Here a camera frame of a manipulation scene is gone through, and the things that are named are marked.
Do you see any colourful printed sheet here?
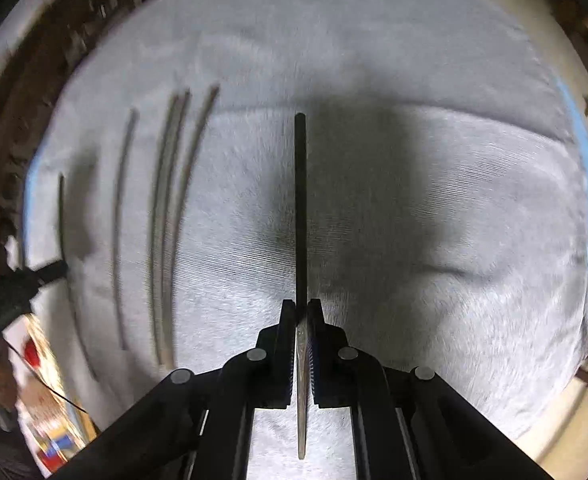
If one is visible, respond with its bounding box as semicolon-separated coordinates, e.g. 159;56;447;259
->
4;312;97;476

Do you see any grey towel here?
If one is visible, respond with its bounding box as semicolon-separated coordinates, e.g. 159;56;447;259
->
31;0;588;480

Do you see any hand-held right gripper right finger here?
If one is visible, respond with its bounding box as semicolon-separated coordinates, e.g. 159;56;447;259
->
306;299;555;480

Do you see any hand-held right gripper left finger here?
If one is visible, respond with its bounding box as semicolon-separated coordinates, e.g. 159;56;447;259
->
48;299;297;480

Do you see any carved wooden table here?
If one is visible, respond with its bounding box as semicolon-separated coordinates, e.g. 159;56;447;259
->
0;0;175;286

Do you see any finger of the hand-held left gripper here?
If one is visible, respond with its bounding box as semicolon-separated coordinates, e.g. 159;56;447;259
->
34;259;69;288

